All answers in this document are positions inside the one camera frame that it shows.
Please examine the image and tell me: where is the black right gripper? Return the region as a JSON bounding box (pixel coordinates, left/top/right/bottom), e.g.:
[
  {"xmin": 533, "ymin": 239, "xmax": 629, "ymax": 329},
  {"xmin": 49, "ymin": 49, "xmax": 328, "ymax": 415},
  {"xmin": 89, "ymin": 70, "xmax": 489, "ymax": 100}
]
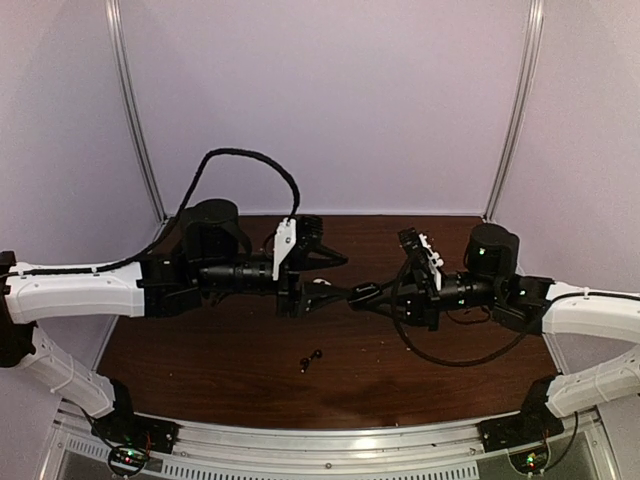
[{"xmin": 365, "ymin": 264, "xmax": 502, "ymax": 332}]

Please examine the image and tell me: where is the black earbud charging case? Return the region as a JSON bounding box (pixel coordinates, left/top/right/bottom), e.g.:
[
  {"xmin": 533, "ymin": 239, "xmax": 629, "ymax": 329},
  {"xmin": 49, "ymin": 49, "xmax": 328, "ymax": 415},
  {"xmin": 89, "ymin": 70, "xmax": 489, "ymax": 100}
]
[{"xmin": 348, "ymin": 282, "xmax": 380, "ymax": 309}]

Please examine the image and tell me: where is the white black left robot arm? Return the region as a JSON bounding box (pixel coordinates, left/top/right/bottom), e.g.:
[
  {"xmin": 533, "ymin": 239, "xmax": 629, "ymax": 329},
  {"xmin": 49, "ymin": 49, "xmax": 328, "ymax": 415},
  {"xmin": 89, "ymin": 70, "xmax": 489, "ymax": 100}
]
[{"xmin": 1, "ymin": 199, "xmax": 348, "ymax": 444}]

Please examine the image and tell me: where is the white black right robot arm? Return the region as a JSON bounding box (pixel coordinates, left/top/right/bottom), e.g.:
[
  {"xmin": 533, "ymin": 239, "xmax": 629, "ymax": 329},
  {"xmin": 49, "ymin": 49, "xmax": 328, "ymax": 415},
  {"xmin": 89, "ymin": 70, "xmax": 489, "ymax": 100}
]
[{"xmin": 348, "ymin": 223, "xmax": 639, "ymax": 442}]

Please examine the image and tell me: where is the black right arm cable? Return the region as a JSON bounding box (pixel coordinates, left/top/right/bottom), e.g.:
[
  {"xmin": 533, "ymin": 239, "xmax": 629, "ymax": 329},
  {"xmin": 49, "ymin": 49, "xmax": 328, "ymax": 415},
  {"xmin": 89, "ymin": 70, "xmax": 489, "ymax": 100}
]
[{"xmin": 392, "ymin": 264, "xmax": 640, "ymax": 366}]

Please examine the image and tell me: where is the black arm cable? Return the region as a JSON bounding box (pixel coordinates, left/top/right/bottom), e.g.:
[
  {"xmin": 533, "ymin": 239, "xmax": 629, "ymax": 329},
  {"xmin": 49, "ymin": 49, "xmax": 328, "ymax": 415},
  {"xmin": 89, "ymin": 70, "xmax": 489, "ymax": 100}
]
[
  {"xmin": 0, "ymin": 147, "xmax": 301, "ymax": 279},
  {"xmin": 392, "ymin": 264, "xmax": 640, "ymax": 366}
]

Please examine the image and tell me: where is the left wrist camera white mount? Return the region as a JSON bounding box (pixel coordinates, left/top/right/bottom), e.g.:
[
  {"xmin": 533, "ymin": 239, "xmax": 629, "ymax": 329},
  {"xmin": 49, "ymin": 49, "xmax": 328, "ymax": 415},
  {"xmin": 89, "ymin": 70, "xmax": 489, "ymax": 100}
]
[{"xmin": 272, "ymin": 217, "xmax": 297, "ymax": 281}]

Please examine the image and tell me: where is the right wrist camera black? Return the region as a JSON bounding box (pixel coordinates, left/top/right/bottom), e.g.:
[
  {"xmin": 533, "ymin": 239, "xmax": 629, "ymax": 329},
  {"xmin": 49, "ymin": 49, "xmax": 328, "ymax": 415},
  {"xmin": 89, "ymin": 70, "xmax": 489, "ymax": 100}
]
[{"xmin": 398, "ymin": 227, "xmax": 444, "ymax": 293}]

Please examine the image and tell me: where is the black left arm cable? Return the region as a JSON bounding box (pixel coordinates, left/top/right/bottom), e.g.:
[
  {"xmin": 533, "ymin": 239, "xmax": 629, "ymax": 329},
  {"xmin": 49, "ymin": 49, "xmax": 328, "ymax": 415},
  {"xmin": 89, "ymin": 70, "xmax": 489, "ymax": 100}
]
[{"xmin": 0, "ymin": 147, "xmax": 301, "ymax": 279}]

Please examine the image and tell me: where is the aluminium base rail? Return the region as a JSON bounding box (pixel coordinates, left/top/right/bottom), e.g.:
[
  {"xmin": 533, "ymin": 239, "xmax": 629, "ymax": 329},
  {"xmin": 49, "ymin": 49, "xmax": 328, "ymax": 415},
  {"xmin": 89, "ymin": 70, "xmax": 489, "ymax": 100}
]
[{"xmin": 44, "ymin": 394, "xmax": 616, "ymax": 480}]

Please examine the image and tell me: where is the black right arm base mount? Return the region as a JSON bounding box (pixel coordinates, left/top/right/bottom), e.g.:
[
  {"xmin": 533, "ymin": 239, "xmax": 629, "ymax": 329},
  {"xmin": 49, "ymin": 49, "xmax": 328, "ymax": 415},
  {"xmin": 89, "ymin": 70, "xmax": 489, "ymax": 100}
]
[{"xmin": 478, "ymin": 377, "xmax": 564, "ymax": 476}]

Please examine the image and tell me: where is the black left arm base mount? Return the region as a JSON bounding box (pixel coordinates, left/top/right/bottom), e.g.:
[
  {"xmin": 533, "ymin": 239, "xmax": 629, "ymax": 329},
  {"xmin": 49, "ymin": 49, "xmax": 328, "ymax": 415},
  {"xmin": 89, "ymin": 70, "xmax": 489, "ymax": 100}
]
[{"xmin": 84, "ymin": 380, "xmax": 179, "ymax": 479}]

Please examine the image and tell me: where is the left aluminium frame post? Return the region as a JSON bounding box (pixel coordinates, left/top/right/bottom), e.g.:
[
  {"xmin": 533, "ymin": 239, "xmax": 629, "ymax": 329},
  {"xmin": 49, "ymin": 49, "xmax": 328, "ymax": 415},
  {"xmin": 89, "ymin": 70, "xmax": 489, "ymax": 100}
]
[{"xmin": 104, "ymin": 0, "xmax": 167, "ymax": 224}]

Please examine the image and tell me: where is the aluminium frame post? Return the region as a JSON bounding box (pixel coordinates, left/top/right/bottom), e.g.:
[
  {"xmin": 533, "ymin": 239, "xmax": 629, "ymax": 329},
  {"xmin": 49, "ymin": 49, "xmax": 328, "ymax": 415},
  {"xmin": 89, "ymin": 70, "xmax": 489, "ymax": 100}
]
[
  {"xmin": 483, "ymin": 0, "xmax": 545, "ymax": 222},
  {"xmin": 104, "ymin": 0, "xmax": 167, "ymax": 224}
]

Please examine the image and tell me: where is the right aluminium frame post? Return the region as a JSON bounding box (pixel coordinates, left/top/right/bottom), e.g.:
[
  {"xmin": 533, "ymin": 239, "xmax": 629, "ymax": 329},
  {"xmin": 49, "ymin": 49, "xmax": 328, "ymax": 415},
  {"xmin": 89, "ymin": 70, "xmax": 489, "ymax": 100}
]
[{"xmin": 483, "ymin": 0, "xmax": 545, "ymax": 222}]

